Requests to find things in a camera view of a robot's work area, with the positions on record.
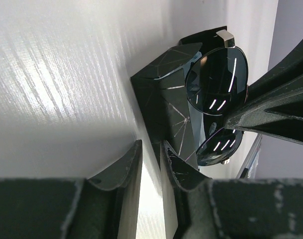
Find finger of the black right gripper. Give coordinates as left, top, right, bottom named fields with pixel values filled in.
left=224, top=77, right=303, bottom=145
left=247, top=39, right=303, bottom=103

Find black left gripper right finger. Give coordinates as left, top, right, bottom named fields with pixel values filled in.
left=160, top=141, right=303, bottom=239

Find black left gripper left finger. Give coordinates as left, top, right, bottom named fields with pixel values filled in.
left=0, top=140, right=143, bottom=239

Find dark aviator sunglasses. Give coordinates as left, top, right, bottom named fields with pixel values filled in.
left=179, top=26, right=248, bottom=166

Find black glasses case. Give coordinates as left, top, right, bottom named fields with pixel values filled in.
left=130, top=26, right=227, bottom=168

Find aluminium frame post right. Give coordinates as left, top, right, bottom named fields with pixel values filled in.
left=236, top=134, right=262, bottom=179

